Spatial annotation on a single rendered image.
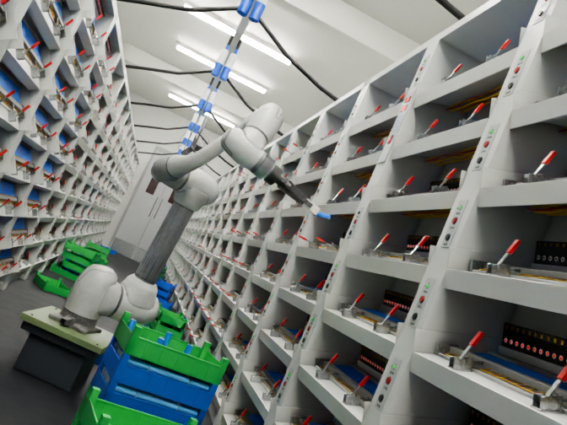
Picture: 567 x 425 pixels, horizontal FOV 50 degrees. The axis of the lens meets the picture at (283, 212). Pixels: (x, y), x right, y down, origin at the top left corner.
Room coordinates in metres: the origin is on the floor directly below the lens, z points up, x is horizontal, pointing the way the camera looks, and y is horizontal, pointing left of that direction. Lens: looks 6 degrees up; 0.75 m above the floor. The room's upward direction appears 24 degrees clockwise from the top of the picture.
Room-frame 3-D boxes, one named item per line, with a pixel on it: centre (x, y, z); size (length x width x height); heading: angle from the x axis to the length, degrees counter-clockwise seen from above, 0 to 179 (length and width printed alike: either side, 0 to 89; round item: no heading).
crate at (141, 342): (1.85, 0.14, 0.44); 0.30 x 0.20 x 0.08; 114
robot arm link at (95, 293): (2.65, 0.61, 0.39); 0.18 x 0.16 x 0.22; 126
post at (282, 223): (3.48, -0.07, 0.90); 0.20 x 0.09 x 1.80; 101
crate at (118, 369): (1.85, 0.14, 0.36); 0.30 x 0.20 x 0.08; 114
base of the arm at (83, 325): (2.63, 0.62, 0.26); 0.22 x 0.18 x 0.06; 171
